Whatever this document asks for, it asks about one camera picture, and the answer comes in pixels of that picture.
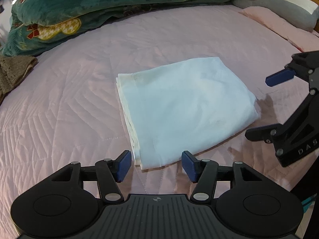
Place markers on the pink pillow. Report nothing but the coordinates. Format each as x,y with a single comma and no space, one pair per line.
274,25

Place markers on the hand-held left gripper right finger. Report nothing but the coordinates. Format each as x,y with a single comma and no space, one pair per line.
188,165

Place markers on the brown knitted cloth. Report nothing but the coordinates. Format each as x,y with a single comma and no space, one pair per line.
12,72

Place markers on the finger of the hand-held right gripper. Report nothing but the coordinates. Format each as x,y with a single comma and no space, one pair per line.
280,77
264,132

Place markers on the green printed plush blanket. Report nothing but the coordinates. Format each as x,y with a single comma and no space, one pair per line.
99,2

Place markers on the white cloth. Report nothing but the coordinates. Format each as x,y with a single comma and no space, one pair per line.
187,104

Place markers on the pink quilted bed cover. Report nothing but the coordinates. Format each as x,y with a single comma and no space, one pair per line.
62,104

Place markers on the grey pillow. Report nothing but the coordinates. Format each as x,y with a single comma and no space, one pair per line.
281,7

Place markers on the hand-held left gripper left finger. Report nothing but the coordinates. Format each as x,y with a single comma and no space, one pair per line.
124,165

